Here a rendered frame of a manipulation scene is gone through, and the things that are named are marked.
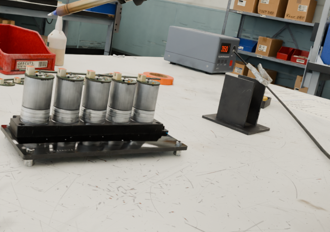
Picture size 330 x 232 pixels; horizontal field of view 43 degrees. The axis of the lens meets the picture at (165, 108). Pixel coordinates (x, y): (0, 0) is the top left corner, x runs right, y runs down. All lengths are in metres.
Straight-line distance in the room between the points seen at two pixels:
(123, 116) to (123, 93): 0.02
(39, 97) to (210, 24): 5.38
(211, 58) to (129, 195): 0.73
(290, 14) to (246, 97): 4.27
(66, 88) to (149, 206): 0.13
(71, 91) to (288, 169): 0.23
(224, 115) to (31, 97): 0.29
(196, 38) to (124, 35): 5.60
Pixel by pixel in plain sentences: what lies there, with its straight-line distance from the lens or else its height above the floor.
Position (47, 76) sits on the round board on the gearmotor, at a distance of 0.37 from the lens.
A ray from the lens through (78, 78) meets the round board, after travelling 0.38.
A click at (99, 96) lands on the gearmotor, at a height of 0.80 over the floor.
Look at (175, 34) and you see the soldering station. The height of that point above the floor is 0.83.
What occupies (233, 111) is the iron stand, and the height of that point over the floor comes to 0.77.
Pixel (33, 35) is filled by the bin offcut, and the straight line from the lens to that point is 0.75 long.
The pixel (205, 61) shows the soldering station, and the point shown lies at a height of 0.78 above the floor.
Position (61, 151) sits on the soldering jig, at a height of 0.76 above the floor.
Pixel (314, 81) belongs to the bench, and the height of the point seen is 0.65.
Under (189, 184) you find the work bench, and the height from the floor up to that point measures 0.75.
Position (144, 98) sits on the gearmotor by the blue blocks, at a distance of 0.41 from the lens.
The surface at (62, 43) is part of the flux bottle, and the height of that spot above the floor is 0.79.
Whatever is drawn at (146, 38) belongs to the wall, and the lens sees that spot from 6.33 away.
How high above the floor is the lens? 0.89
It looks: 13 degrees down
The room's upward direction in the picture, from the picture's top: 11 degrees clockwise
